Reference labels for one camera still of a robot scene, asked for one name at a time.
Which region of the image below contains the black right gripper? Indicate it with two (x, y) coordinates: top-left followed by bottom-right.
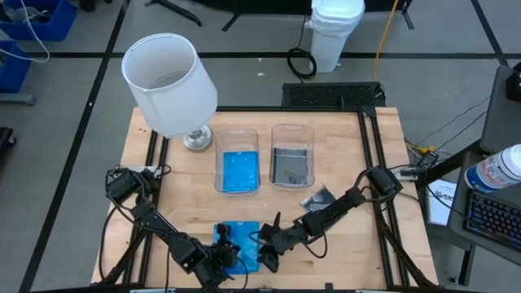
(260, 211), (310, 274)

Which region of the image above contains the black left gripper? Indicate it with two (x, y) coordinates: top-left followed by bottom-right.
(197, 222), (241, 292)

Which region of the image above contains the clear plastic bin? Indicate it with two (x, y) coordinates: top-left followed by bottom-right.
(269, 122), (317, 190)
(213, 128), (262, 196)

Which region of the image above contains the black mesh box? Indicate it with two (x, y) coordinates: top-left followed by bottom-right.
(281, 81), (387, 109)

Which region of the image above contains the white shade table lamp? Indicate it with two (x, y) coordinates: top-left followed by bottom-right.
(120, 32), (219, 154)

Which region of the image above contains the white paper booklet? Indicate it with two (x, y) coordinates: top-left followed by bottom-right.
(425, 177), (458, 227)

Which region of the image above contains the grey side desk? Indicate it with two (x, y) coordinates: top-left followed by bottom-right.
(479, 64), (521, 155)
(446, 150), (521, 268)

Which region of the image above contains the white trash can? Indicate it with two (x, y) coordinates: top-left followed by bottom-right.
(304, 0), (366, 74)

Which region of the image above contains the backlit black keyboard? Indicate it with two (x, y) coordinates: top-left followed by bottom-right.
(463, 189), (521, 250)

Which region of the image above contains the white wipes canister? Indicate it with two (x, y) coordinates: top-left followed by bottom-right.
(463, 142), (521, 194)

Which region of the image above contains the grey metal bar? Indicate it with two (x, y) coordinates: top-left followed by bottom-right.
(0, 93), (37, 107)

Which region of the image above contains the blue storage crate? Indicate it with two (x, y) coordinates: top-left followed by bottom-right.
(0, 0), (77, 42)
(0, 40), (33, 94)

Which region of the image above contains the black desktop device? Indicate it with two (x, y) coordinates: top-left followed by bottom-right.
(506, 60), (521, 103)

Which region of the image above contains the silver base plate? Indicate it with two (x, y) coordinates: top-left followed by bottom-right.
(115, 164), (164, 175)

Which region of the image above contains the black aluminium table frame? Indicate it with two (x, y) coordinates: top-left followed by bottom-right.
(91, 104), (440, 293)

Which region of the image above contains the black coiled cable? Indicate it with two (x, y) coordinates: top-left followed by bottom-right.
(285, 15), (318, 81)

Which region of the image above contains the yellow connector wire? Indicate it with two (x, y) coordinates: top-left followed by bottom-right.
(406, 140), (437, 156)

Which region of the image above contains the yellow hanging cable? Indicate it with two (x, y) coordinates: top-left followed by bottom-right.
(371, 0), (401, 82)

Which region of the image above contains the white thin cable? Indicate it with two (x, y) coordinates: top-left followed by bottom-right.
(0, 0), (50, 64)

